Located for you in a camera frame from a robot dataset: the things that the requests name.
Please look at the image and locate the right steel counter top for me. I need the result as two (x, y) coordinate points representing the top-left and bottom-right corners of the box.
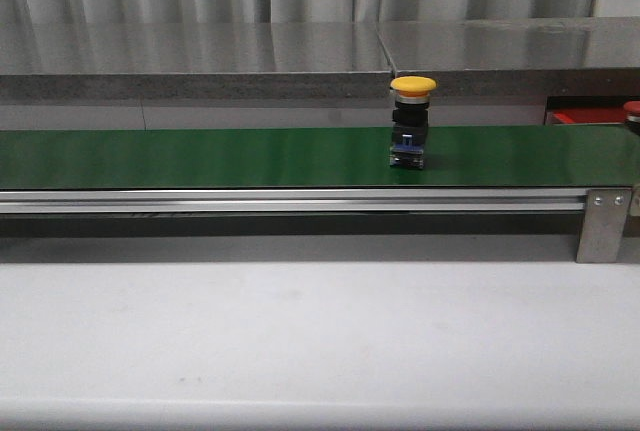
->
(378, 17), (639, 97)

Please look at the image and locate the red mushroom push button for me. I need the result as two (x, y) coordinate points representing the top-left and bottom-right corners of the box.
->
(623, 100), (640, 135)

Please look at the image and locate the steel conveyor support bracket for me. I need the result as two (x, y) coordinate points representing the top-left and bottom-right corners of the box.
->
(576, 188), (632, 263)

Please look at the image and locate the aluminium conveyor side rail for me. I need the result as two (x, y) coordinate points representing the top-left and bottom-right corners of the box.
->
(1, 188), (587, 214)

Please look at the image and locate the red plastic bin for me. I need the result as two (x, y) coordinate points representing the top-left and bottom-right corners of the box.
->
(551, 108), (627, 125)

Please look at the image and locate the yellow mushroom push button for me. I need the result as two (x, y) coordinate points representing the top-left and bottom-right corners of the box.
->
(389, 76), (437, 170)

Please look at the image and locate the steel counter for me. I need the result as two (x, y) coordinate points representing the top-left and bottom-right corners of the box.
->
(378, 17), (639, 97)
(1, 23), (392, 101)

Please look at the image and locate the left steel counter top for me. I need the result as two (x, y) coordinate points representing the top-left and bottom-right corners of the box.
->
(1, 23), (392, 101)

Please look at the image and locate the green conveyor belt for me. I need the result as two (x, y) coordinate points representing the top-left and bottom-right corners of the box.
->
(1, 125), (639, 190)

